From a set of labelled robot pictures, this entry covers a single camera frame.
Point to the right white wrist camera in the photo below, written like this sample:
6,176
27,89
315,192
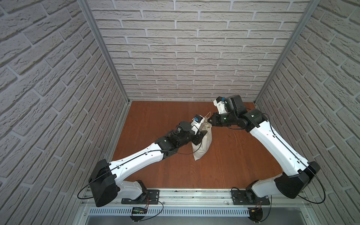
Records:
220,105

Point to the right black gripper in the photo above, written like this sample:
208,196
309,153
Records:
215,120

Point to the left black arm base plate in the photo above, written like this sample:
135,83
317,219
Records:
150,197

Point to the small controller board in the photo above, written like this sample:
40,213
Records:
138,213
255,214

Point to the cream cloth drawstring bag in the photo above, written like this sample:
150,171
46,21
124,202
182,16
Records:
203,147

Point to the aluminium mounting rail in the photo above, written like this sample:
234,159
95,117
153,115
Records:
194,202

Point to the right small controller board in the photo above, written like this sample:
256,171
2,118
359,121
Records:
255,214

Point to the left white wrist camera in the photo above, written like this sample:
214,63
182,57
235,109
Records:
198,120

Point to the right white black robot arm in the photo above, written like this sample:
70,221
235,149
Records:
297,173

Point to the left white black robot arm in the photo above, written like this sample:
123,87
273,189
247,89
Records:
107,181

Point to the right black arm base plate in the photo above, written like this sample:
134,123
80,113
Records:
248,198

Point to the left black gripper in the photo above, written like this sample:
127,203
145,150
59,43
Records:
198,135

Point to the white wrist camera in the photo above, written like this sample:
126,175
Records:
220,105
198,120

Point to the left small controller board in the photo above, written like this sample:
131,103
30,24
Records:
138,213

